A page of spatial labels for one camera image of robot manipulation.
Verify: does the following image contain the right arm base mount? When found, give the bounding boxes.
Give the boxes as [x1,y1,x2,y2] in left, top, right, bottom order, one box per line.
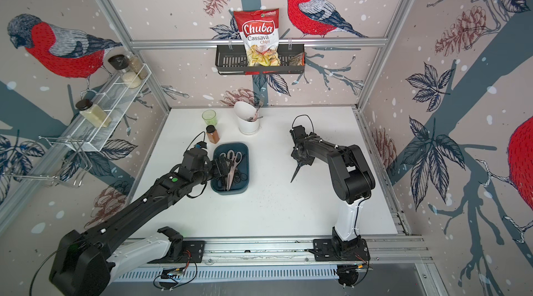
[308,235,371,262]

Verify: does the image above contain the orange spice jar black lid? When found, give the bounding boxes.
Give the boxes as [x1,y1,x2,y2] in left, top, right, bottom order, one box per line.
[205,125,220,144]

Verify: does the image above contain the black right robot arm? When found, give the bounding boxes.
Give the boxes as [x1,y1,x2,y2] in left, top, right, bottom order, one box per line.
[290,125,376,243]

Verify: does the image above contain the pink handled scissors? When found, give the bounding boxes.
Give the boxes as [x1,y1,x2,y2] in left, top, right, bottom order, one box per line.
[226,152,243,191]

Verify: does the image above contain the green glass cup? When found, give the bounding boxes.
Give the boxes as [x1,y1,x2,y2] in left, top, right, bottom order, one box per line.
[202,110,218,126]

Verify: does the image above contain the black scissors with steel blades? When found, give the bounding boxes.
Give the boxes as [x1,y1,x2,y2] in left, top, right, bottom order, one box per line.
[233,169,248,184]

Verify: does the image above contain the blue handled scissors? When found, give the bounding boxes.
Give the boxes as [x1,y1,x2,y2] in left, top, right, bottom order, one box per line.
[290,161,307,183]

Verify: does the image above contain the white utensil holder cup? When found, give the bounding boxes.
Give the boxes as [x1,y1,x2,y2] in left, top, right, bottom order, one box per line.
[233,101,260,135]

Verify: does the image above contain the pale spice jar lying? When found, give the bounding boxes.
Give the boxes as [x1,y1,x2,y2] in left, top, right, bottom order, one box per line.
[75,99,111,128]

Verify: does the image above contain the fork in holder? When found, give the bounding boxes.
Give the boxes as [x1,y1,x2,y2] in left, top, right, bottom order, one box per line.
[246,106,261,123]

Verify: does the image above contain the teal storage box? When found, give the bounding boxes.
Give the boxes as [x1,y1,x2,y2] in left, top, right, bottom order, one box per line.
[210,142,249,195]

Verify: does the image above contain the metal wire rack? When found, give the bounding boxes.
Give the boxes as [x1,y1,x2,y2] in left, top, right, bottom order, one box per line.
[1,136,95,188]

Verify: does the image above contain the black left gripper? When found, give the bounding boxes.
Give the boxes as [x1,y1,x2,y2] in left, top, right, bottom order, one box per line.
[192,155,234,187]

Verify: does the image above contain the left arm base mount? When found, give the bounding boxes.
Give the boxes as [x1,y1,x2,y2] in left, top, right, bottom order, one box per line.
[150,227,206,264]

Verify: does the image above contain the glass jar behind on shelf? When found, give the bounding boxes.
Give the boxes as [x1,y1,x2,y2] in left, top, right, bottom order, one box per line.
[126,53,149,80]

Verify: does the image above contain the cream handled scissors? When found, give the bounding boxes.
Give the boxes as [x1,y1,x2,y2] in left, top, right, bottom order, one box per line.
[219,150,237,170]

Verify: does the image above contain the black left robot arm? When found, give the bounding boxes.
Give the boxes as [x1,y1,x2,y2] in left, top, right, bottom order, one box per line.
[49,146,230,295]

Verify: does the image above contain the white wire wall shelf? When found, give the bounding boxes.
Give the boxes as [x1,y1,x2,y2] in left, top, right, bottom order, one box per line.
[66,64,152,152]

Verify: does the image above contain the red Chuba chips bag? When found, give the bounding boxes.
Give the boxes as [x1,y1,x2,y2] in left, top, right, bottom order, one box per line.
[234,9,281,67]

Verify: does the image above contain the black wall basket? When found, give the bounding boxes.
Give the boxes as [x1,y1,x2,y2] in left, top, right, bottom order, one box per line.
[215,44,305,75]

